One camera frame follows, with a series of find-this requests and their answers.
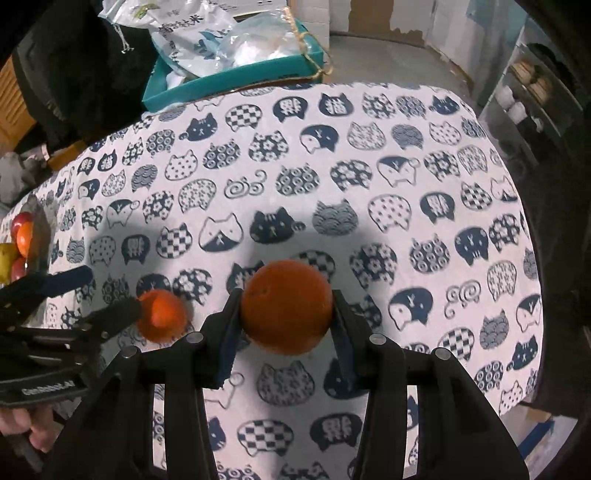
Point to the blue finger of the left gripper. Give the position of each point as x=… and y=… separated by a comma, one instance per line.
x=66, y=281
x=110, y=321

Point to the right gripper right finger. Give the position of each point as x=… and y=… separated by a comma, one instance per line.
x=350, y=333

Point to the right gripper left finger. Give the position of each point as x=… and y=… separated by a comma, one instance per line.
x=222, y=332

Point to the dark red apple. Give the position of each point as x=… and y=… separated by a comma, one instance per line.
x=18, y=269

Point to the small tangerine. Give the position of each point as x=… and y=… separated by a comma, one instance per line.
x=24, y=238

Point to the yellow pear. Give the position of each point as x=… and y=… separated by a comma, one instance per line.
x=8, y=255

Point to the large orange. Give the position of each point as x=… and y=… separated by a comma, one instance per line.
x=286, y=307

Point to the left hand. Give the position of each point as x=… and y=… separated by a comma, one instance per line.
x=38, y=422

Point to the green patterned ceramic plate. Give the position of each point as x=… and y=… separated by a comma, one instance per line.
x=37, y=261

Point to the grey clothes pile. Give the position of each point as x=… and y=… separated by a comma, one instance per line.
x=20, y=173

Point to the cat print tablecloth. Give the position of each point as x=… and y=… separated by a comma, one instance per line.
x=397, y=196

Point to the wooden louvered cabinet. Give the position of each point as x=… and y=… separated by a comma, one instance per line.
x=15, y=120

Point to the black hanging coat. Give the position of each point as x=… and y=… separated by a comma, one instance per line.
x=81, y=78

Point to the teal box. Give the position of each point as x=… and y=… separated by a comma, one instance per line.
x=300, y=67

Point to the white patterned rice bag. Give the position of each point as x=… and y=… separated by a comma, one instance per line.
x=185, y=34

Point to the white shoe rack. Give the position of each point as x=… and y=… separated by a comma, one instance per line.
x=534, y=102

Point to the clear plastic bag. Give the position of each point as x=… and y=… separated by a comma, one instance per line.
x=269, y=35

